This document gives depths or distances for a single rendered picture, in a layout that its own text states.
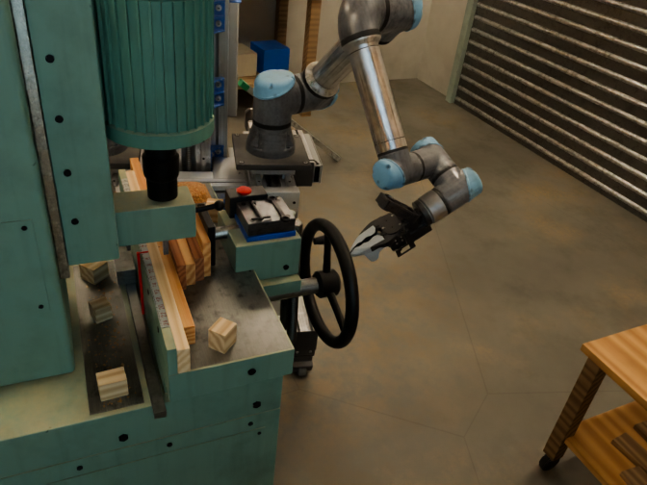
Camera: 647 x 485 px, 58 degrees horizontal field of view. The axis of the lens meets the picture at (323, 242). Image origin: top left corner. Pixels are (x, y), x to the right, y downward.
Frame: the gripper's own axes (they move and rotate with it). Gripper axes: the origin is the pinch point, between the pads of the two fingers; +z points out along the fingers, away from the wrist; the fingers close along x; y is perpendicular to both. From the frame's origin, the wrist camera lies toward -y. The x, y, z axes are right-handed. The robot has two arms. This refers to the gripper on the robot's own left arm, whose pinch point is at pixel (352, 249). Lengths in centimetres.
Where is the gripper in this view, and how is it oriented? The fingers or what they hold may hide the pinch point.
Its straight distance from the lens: 142.8
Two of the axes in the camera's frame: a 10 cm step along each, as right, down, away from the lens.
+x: -3.8, -5.4, 7.5
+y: 3.8, 6.5, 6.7
